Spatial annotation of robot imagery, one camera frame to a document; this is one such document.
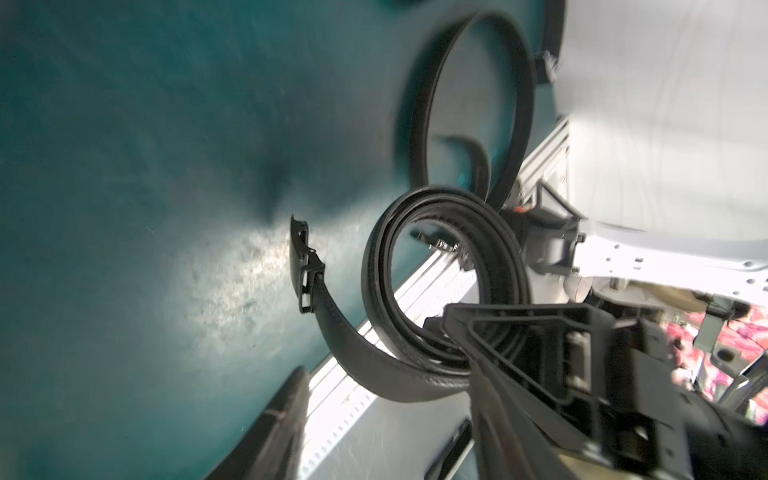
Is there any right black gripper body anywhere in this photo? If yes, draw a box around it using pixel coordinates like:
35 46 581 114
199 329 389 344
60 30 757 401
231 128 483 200
435 304 767 479

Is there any dark green table mat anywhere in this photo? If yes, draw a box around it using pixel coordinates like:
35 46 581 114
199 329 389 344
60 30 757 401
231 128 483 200
1 1 545 479

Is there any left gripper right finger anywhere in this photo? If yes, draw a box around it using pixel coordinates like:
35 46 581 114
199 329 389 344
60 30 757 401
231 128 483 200
468 354 587 479

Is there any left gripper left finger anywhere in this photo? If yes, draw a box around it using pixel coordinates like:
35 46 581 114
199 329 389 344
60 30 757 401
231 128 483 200
207 367 310 480

